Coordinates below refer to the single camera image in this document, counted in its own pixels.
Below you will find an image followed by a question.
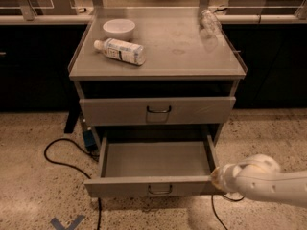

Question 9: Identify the grey drawer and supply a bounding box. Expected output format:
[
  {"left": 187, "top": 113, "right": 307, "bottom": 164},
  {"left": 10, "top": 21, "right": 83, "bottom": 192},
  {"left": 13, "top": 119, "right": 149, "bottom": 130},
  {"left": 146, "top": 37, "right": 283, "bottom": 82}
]
[
  {"left": 84, "top": 135, "right": 222, "bottom": 198},
  {"left": 80, "top": 97, "right": 236, "bottom": 126}
]

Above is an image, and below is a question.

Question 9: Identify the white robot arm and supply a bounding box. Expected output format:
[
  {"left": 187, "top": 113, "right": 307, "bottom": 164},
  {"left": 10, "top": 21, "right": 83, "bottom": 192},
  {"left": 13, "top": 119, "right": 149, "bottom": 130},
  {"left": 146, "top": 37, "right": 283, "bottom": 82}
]
[{"left": 211, "top": 154, "right": 307, "bottom": 208}]

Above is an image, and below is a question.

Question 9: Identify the grey top drawer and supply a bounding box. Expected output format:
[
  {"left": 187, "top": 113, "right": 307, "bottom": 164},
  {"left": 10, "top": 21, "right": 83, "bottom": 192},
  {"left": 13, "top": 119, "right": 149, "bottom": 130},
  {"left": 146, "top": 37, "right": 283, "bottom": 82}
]
[{"left": 80, "top": 97, "right": 236, "bottom": 126}]

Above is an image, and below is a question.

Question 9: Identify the grey metal drawer cabinet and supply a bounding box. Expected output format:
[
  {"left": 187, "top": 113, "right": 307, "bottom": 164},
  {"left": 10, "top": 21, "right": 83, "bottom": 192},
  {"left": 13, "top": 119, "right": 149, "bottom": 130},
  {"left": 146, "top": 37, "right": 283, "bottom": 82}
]
[{"left": 70, "top": 7, "right": 247, "bottom": 140}]

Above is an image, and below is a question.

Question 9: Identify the blue power adapter box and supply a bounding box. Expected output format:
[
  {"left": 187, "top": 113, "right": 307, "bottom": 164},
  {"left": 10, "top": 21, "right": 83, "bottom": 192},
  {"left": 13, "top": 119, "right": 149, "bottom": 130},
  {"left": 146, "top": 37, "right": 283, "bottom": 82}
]
[{"left": 83, "top": 130, "right": 97, "bottom": 151}]

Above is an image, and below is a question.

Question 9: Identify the clear crumpled plastic bottle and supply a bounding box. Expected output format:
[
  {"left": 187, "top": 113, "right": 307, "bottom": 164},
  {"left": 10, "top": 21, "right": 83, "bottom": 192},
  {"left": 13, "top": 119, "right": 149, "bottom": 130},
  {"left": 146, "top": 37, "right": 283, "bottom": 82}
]
[{"left": 201, "top": 10, "right": 222, "bottom": 35}]

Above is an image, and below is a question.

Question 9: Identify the white labelled plastic bottle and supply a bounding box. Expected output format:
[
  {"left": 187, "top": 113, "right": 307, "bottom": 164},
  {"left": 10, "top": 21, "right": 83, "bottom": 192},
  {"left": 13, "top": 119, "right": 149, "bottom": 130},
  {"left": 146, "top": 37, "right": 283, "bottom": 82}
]
[{"left": 93, "top": 38, "right": 146, "bottom": 66}]

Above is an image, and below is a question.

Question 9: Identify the white ceramic bowl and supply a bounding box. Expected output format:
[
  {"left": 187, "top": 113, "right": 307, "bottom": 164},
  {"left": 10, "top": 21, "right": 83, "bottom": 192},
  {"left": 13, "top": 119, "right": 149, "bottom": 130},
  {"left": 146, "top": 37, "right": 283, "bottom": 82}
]
[{"left": 103, "top": 19, "right": 135, "bottom": 41}]

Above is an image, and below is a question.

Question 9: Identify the black floor cable right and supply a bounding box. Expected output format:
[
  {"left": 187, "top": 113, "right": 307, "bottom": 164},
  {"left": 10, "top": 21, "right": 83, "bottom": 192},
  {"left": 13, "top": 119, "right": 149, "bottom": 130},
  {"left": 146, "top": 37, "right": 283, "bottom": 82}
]
[{"left": 211, "top": 193, "right": 246, "bottom": 230}]

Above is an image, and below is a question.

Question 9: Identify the black floor cable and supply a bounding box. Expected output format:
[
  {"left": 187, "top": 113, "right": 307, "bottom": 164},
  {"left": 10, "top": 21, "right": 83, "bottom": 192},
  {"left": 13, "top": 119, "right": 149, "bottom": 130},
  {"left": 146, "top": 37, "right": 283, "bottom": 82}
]
[
  {"left": 43, "top": 137, "right": 103, "bottom": 230},
  {"left": 211, "top": 193, "right": 246, "bottom": 230}
]

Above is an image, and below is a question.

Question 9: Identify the black floor cable left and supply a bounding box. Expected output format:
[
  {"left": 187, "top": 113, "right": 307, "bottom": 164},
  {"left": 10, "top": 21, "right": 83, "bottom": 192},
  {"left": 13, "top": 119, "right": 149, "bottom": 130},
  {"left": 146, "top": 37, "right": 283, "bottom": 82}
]
[{"left": 43, "top": 137, "right": 103, "bottom": 230}]

